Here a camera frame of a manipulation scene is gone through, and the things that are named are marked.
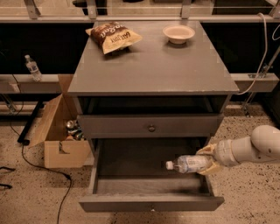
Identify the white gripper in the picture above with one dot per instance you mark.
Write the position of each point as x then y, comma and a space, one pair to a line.
225, 153

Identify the blue plastic bottle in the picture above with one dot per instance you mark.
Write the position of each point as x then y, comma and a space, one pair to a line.
189, 164

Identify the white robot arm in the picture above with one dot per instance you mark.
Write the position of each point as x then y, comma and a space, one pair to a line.
262, 146

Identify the grey wooden drawer cabinet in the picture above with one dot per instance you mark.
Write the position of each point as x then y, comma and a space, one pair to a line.
153, 77

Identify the open grey middle drawer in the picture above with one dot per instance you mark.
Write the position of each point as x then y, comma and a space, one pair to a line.
129, 175

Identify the closed grey top drawer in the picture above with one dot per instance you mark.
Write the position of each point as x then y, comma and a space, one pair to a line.
145, 126

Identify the clear water bottle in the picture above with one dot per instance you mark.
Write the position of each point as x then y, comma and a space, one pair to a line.
33, 68

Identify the white paper bowl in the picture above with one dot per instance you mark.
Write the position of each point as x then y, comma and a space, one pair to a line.
178, 34

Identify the cans in cardboard box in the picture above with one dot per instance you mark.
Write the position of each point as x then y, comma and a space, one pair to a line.
73, 130

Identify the cardboard box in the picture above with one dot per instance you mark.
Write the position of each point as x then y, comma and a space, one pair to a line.
52, 133

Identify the brown chip bag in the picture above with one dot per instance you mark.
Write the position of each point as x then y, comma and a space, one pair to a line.
113, 36

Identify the black stand leg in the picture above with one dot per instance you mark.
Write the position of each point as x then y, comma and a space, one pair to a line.
21, 139

